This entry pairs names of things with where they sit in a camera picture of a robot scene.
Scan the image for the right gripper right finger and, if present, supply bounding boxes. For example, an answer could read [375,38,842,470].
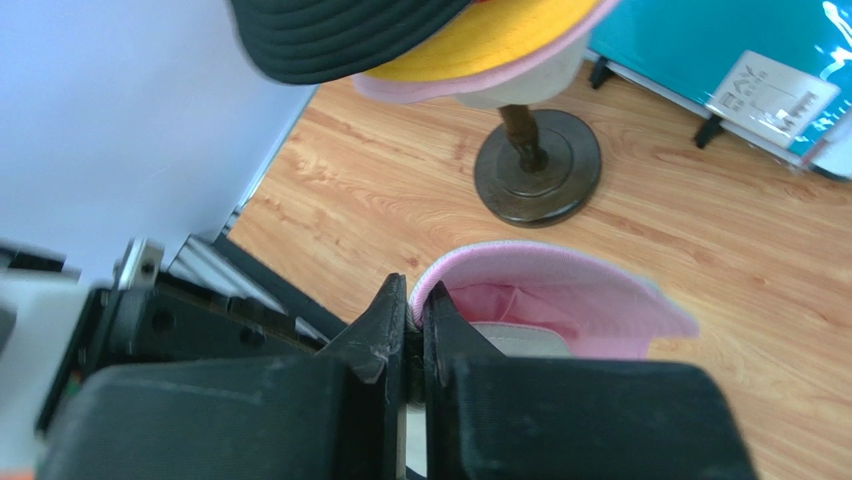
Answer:
[423,284,757,479]

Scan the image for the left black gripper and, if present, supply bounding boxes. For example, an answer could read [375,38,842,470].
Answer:
[34,273,325,433]

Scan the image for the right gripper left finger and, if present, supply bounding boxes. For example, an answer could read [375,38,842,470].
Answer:
[39,274,407,479]

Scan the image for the pink beige hat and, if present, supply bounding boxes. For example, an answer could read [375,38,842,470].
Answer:
[406,240,700,360]

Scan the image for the black hat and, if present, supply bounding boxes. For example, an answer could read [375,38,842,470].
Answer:
[230,0,472,85]

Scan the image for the pink bucket hat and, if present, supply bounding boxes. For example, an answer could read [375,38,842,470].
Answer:
[353,1,617,104]

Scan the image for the yellow bucket hat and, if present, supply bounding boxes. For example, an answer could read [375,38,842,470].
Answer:
[365,0,606,82]

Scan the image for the dark round stand base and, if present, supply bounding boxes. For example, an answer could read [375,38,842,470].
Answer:
[473,105,603,228]

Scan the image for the cream mannequin head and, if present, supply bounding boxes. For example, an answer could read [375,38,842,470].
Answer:
[454,33,591,109]

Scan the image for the teal fabric in plastic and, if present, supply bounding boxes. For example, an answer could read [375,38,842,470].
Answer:
[589,0,851,157]

